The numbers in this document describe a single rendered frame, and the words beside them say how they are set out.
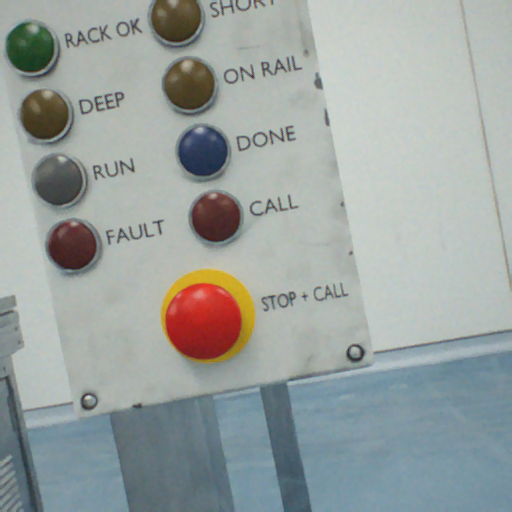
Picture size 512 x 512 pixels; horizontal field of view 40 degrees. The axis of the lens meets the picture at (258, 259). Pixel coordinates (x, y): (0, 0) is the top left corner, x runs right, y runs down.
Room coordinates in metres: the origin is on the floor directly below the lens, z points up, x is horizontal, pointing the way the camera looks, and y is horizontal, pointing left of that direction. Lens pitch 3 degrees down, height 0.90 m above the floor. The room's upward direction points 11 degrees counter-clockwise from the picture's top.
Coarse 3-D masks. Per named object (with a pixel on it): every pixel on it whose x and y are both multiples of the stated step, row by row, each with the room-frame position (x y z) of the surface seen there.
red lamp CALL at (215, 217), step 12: (216, 192) 0.38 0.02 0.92; (204, 204) 0.37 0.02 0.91; (216, 204) 0.37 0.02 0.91; (228, 204) 0.37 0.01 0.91; (192, 216) 0.38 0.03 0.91; (204, 216) 0.37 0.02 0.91; (216, 216) 0.37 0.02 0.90; (228, 216) 0.37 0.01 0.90; (240, 216) 0.38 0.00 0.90; (204, 228) 0.37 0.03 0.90; (216, 228) 0.37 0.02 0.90; (228, 228) 0.37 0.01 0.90; (216, 240) 0.38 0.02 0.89
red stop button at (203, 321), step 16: (192, 288) 0.36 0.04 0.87; (208, 288) 0.36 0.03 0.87; (176, 304) 0.36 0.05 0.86; (192, 304) 0.35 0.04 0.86; (208, 304) 0.35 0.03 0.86; (224, 304) 0.35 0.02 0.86; (176, 320) 0.35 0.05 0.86; (192, 320) 0.35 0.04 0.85; (208, 320) 0.35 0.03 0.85; (224, 320) 0.35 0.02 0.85; (240, 320) 0.36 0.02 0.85; (176, 336) 0.36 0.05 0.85; (192, 336) 0.35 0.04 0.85; (208, 336) 0.35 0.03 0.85; (224, 336) 0.35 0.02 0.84; (192, 352) 0.36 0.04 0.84; (208, 352) 0.36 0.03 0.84; (224, 352) 0.36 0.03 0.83
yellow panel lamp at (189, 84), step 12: (180, 60) 0.38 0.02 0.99; (192, 60) 0.38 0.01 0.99; (168, 72) 0.38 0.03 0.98; (180, 72) 0.37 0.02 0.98; (192, 72) 0.37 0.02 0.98; (204, 72) 0.37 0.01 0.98; (168, 84) 0.38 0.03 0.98; (180, 84) 0.37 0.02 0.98; (192, 84) 0.37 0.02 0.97; (204, 84) 0.37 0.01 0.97; (168, 96) 0.38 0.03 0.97; (180, 96) 0.37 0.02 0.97; (192, 96) 0.37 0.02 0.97; (204, 96) 0.37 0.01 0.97; (192, 108) 0.38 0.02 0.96
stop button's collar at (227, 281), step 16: (192, 272) 0.38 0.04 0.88; (208, 272) 0.38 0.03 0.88; (224, 272) 0.38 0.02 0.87; (176, 288) 0.38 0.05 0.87; (224, 288) 0.38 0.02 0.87; (240, 288) 0.38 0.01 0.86; (320, 288) 0.38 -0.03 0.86; (240, 304) 0.38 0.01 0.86; (272, 304) 0.38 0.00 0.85; (240, 336) 0.38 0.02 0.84
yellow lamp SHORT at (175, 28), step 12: (156, 0) 0.38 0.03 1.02; (168, 0) 0.37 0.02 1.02; (180, 0) 0.37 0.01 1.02; (192, 0) 0.37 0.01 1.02; (156, 12) 0.38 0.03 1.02; (168, 12) 0.37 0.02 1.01; (180, 12) 0.37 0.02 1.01; (192, 12) 0.37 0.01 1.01; (156, 24) 0.38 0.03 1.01; (168, 24) 0.37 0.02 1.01; (180, 24) 0.37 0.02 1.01; (192, 24) 0.37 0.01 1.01; (168, 36) 0.38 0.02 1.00; (180, 36) 0.38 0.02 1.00
